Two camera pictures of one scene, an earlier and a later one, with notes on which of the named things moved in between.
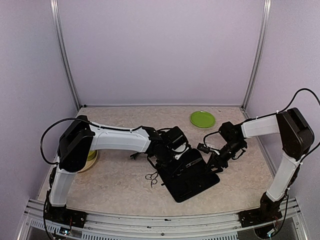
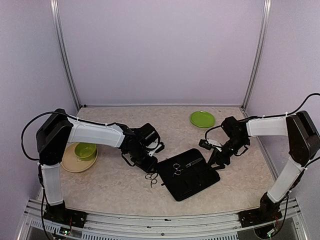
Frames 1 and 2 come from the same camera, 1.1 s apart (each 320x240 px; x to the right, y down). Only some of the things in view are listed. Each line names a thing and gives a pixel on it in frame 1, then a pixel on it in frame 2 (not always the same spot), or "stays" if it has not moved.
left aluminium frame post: [54, 7] stays
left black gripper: [172, 171] to [149, 166]
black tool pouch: [189, 178] stays
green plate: [202, 119] stays
